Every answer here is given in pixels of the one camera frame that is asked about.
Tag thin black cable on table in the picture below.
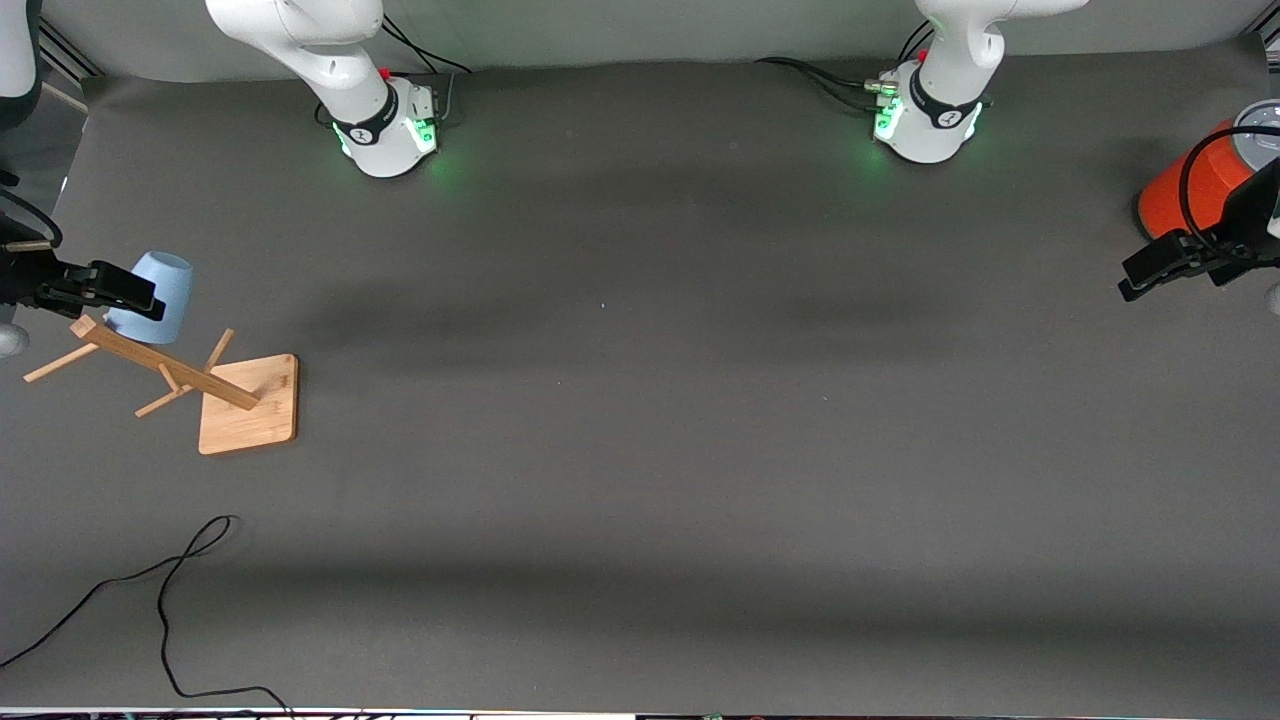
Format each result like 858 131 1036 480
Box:
0 515 297 719

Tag light blue cup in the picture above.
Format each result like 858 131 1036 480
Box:
104 250 195 345

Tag bamboo cup rack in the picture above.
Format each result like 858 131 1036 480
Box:
23 315 300 457

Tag orange cylindrical speaker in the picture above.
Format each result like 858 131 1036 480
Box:
1134 100 1280 242

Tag black arm base cables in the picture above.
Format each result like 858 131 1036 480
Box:
753 20 937 113
378 14 473 126

